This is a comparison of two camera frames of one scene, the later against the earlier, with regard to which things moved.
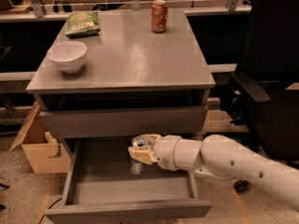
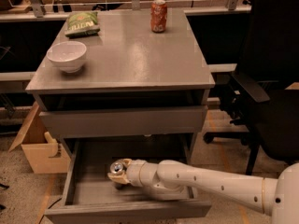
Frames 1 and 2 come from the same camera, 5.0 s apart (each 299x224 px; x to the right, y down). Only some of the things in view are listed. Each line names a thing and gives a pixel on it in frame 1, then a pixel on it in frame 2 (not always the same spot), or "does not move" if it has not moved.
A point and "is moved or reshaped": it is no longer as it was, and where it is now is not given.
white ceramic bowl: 67,55 does not move
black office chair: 264,93 does not move
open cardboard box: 38,150 does not move
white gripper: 164,152 → 135,172
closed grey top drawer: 123,122 does not move
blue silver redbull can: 136,167 is moved or reshaped
